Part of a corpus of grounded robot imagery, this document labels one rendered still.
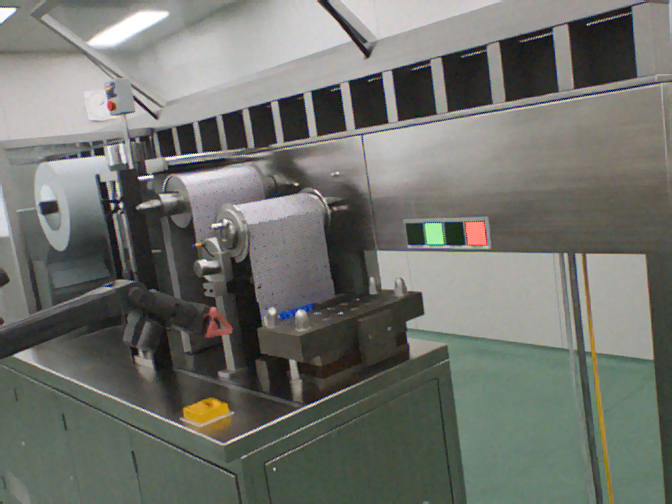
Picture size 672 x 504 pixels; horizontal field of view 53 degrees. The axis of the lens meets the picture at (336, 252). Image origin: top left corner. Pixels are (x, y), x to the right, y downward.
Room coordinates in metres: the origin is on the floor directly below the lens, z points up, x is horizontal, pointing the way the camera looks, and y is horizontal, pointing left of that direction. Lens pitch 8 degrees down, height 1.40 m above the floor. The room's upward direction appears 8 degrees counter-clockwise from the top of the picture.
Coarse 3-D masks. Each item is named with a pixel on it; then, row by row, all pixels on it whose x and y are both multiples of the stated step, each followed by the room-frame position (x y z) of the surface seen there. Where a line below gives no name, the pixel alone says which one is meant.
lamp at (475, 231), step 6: (468, 222) 1.50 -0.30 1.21; (474, 222) 1.48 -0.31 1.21; (480, 222) 1.47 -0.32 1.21; (468, 228) 1.50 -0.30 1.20; (474, 228) 1.48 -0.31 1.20; (480, 228) 1.47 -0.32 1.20; (468, 234) 1.50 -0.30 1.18; (474, 234) 1.49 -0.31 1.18; (480, 234) 1.47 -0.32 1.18; (468, 240) 1.50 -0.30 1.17; (474, 240) 1.49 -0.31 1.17; (480, 240) 1.47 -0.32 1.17
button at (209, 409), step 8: (208, 400) 1.40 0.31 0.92; (216, 400) 1.39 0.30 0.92; (184, 408) 1.37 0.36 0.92; (192, 408) 1.36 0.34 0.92; (200, 408) 1.35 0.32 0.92; (208, 408) 1.35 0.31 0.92; (216, 408) 1.35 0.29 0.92; (224, 408) 1.36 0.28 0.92; (184, 416) 1.37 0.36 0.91; (192, 416) 1.34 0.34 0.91; (200, 416) 1.32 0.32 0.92; (208, 416) 1.33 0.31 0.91; (216, 416) 1.34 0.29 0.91
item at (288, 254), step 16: (256, 224) 1.61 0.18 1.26; (272, 224) 1.64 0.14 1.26; (288, 224) 1.67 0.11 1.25; (304, 224) 1.71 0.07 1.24; (320, 224) 1.74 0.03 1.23; (256, 240) 1.61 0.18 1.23; (272, 240) 1.64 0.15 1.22; (288, 240) 1.67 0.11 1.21; (304, 240) 1.70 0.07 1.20; (320, 240) 1.74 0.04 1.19; (256, 256) 1.60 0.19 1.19; (272, 256) 1.63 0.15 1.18; (288, 256) 1.67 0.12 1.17; (304, 256) 1.70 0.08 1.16; (320, 256) 1.73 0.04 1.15; (256, 272) 1.60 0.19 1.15; (272, 272) 1.63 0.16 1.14; (288, 272) 1.66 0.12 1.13; (304, 272) 1.69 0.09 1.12; (320, 272) 1.73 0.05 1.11; (256, 288) 1.60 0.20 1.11; (272, 288) 1.62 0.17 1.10; (288, 288) 1.66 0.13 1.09
